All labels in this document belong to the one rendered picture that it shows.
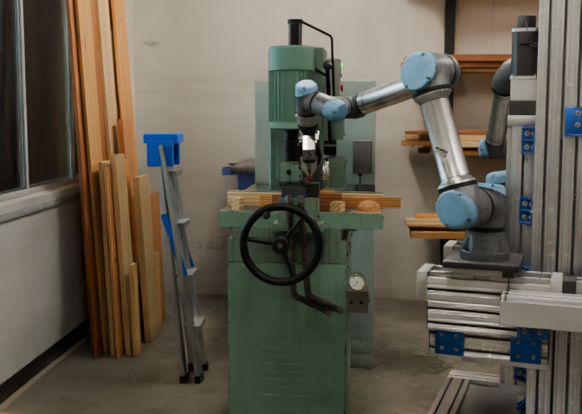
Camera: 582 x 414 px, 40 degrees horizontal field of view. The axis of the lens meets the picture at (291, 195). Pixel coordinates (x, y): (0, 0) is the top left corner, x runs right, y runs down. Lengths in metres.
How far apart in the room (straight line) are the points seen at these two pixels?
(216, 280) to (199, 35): 1.66
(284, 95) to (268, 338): 0.90
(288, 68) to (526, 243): 1.04
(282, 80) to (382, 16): 2.43
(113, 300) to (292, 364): 1.42
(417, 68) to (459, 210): 0.43
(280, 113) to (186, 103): 2.49
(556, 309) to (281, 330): 1.08
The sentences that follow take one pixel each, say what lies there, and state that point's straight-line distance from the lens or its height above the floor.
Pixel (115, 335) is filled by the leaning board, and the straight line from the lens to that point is 4.20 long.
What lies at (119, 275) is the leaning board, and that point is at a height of 0.42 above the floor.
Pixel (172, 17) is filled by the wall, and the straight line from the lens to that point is 5.45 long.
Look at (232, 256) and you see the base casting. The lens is 2.94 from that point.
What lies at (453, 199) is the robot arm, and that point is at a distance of 2.31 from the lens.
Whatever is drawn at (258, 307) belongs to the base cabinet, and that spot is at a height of 0.54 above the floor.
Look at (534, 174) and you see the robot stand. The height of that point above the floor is 1.07.
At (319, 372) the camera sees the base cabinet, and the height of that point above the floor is 0.30.
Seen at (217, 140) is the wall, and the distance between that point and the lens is 5.36.
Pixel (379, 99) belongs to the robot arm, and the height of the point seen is 1.30.
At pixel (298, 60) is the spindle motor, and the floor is 1.45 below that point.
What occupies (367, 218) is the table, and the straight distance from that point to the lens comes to 2.87.
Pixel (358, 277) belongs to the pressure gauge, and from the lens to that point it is 2.84.
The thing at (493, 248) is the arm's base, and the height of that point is 0.86.
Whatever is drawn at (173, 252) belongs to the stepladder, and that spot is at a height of 0.61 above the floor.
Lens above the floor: 1.27
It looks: 6 degrees down
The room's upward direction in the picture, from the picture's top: straight up
